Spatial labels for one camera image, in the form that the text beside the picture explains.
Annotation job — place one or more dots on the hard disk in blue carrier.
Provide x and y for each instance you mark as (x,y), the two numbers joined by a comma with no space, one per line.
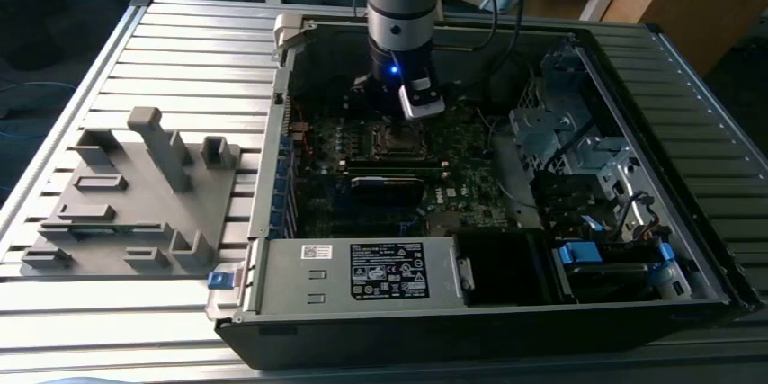
(605,280)

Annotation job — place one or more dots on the green RAM stick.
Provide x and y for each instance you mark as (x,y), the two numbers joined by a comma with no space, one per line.
(101,229)

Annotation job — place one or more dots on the blue case latch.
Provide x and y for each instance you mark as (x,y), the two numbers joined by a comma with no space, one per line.
(219,280)

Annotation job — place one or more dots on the green motherboard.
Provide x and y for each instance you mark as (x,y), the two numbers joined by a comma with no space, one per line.
(473,177)

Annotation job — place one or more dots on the black graphics card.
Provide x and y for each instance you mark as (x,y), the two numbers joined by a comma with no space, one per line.
(387,197)

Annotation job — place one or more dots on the grey parts rack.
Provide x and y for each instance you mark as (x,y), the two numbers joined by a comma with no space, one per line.
(137,222)

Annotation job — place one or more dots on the grey case latch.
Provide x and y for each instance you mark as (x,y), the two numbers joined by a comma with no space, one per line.
(287,31)

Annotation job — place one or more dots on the white-clip RAM slot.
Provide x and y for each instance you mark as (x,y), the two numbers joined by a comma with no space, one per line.
(392,172)
(389,163)

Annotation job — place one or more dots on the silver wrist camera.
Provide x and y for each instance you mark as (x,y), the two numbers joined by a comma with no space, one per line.
(423,105)

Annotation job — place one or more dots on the silver metal drive cage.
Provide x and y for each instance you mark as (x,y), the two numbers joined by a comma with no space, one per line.
(540,127)

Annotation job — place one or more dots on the CPU with silver top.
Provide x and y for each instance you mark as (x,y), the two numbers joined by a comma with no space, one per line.
(409,141)

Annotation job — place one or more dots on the grey power supply unit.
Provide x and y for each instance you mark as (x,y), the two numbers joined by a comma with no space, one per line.
(336,285)

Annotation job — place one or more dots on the dark office chair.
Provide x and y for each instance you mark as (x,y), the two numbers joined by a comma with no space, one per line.
(32,42)

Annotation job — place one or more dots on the black open PC case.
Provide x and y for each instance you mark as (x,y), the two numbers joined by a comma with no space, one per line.
(480,343)

